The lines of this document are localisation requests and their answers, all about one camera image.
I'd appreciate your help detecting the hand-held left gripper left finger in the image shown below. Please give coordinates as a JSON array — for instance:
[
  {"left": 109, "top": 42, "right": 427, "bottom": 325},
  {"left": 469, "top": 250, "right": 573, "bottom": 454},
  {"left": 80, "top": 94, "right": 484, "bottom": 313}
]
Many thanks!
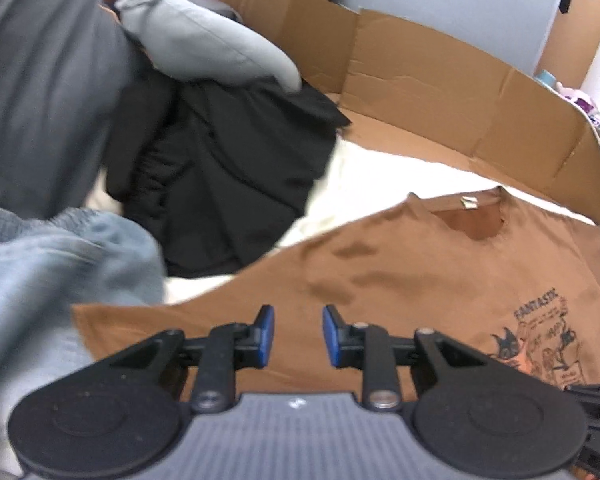
[{"left": 107, "top": 304, "right": 276, "bottom": 411}]

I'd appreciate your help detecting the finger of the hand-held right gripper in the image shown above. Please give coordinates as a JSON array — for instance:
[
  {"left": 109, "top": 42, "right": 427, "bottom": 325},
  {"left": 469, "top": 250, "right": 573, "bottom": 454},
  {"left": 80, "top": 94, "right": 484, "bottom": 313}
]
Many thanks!
[{"left": 562, "top": 382, "right": 600, "bottom": 409}]

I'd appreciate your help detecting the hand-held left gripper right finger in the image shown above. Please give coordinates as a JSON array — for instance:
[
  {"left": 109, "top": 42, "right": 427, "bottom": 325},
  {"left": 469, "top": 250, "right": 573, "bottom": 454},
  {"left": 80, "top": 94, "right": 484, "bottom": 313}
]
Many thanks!
[{"left": 322, "top": 304, "right": 488, "bottom": 411}]

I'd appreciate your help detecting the brown printed t-shirt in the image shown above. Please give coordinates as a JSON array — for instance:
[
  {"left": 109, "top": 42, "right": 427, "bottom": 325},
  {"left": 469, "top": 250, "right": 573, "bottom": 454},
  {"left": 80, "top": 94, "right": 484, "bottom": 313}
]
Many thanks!
[{"left": 72, "top": 186, "right": 600, "bottom": 406}]

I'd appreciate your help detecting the cream printed bed sheet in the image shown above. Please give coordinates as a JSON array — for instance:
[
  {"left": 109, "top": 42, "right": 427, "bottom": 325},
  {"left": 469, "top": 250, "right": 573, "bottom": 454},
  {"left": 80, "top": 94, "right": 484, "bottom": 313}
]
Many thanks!
[{"left": 87, "top": 137, "right": 600, "bottom": 307}]

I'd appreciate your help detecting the crumpled black garment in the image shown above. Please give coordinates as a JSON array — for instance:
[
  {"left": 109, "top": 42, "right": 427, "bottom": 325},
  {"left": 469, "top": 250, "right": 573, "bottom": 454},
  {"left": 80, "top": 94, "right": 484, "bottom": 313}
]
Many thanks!
[{"left": 105, "top": 67, "right": 353, "bottom": 279}]

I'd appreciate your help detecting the flat brown cardboard sheet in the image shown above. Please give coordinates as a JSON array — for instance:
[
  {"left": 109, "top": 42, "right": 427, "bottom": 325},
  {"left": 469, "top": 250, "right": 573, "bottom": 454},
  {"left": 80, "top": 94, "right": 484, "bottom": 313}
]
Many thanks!
[{"left": 200, "top": 0, "right": 600, "bottom": 227}]

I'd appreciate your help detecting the grey neck pillow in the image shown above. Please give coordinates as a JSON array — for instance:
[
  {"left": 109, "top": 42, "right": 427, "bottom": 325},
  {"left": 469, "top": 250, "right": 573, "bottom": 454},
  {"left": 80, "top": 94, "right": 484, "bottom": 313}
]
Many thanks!
[{"left": 115, "top": 0, "right": 304, "bottom": 94}]

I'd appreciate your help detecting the dark grey garment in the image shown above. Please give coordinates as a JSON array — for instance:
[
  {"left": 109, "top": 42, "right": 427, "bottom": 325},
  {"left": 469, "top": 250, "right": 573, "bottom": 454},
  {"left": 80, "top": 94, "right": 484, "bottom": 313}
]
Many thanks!
[{"left": 0, "top": 0, "right": 142, "bottom": 221}]

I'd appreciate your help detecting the upright brown cardboard panel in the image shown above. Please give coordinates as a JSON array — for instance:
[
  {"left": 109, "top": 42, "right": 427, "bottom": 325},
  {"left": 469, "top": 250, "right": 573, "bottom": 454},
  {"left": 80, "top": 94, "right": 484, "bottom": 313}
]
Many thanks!
[{"left": 547, "top": 0, "right": 600, "bottom": 92}]

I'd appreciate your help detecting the grey plastic-wrapped mattress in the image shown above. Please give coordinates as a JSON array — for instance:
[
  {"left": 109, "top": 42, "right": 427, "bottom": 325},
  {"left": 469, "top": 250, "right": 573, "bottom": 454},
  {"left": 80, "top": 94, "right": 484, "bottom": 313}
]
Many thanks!
[{"left": 330, "top": 0, "right": 574, "bottom": 79}]

